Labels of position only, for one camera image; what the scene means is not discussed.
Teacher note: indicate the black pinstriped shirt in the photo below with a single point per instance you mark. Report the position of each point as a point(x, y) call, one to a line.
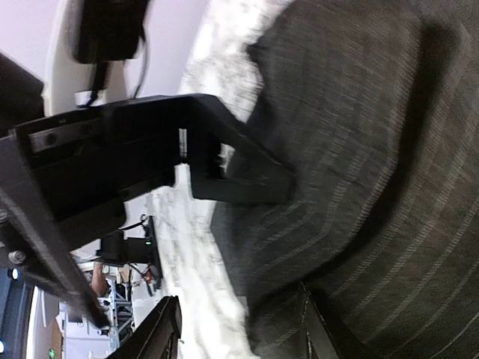
point(375, 104)

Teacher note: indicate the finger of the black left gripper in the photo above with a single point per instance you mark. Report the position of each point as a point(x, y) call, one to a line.
point(206, 119)
point(209, 181)

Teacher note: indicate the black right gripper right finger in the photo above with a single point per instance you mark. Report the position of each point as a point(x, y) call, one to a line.
point(321, 333)

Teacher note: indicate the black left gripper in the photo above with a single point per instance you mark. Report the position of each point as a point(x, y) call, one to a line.
point(65, 180)

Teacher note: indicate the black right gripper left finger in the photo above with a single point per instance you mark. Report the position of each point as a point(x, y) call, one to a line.
point(157, 336)

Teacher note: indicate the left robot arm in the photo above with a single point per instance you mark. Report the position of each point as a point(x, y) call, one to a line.
point(91, 42)

